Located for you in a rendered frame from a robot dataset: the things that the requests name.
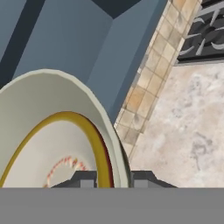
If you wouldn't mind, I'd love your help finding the yellow-rimmed white bowl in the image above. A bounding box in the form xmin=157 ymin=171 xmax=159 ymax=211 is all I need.
xmin=0 ymin=110 xmax=116 ymax=189

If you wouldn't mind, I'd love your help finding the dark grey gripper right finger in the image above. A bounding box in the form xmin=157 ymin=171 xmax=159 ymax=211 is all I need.
xmin=129 ymin=170 xmax=179 ymax=189

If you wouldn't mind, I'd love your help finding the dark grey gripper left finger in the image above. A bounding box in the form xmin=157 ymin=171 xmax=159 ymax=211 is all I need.
xmin=51 ymin=170 xmax=98 ymax=189

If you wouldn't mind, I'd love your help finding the blue-grey open cabinet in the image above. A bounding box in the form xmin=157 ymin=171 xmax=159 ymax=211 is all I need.
xmin=0 ymin=0 xmax=170 ymax=126

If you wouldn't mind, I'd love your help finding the black hob with grey grates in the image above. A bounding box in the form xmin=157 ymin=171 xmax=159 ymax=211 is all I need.
xmin=174 ymin=0 xmax=224 ymax=67

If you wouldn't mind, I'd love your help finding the large plain white bowl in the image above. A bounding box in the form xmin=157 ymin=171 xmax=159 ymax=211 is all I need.
xmin=0 ymin=68 xmax=132 ymax=189

